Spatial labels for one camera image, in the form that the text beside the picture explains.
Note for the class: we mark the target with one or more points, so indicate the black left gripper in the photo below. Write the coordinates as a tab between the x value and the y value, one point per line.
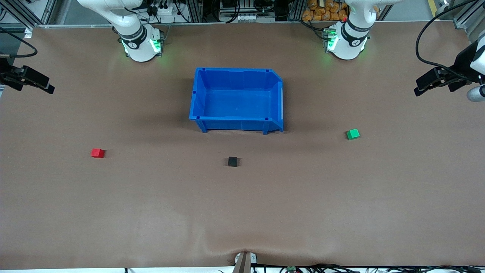
463	65

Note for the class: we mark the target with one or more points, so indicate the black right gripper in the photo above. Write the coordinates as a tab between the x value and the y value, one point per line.
7	75

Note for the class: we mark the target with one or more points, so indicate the red cube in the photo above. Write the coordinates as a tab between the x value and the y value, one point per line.
97	153

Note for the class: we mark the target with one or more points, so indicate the green cube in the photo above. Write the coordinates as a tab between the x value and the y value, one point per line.
353	134

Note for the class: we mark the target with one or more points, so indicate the black cube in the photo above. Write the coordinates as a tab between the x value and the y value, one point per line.
232	162

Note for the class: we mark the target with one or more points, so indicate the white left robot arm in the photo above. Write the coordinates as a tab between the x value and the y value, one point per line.
346	50

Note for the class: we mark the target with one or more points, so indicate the orange snack packs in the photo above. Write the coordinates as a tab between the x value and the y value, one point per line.
322	11

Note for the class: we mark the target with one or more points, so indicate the white power strip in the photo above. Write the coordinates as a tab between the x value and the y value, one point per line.
165	10

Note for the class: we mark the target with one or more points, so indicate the white terminal block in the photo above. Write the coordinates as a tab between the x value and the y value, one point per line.
254	18

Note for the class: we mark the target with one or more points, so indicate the blue plastic storage bin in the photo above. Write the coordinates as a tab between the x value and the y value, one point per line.
237	100

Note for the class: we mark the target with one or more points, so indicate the green connector plug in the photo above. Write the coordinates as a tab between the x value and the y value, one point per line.
291	269

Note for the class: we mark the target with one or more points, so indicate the aluminium frame rail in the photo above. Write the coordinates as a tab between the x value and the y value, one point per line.
468	19

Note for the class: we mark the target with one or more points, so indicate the aluminium frame post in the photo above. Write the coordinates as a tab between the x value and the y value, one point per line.
193	9

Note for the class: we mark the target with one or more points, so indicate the metal table clamp bracket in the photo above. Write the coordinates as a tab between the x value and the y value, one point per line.
244	262

